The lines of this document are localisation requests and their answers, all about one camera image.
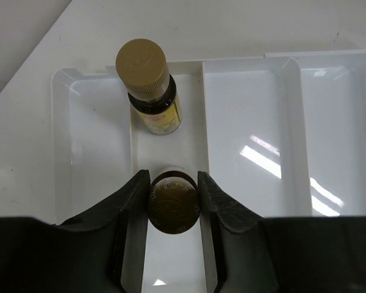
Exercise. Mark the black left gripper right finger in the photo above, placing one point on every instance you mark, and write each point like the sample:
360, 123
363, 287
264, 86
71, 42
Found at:
244, 252

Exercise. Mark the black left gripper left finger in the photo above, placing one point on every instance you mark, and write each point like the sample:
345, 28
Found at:
99, 250

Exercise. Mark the yellow label bottle gold cap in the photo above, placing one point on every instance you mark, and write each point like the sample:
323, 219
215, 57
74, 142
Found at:
142, 67

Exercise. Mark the white divided organizer tray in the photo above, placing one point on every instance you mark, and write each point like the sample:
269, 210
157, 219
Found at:
285, 136

